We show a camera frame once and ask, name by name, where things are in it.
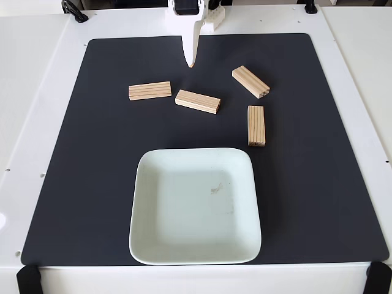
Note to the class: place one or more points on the black rubber mat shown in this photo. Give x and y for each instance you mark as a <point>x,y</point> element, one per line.
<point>92,153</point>

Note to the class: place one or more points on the pale green square plate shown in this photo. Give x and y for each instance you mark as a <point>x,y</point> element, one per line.
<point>190,211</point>

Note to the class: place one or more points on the grooved wooden block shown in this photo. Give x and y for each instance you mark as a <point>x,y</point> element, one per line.
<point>250,81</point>
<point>256,125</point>
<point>198,101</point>
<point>149,90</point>

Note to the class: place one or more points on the black table clamp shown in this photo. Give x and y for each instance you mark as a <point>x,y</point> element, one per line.
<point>75,12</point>
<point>310,7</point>

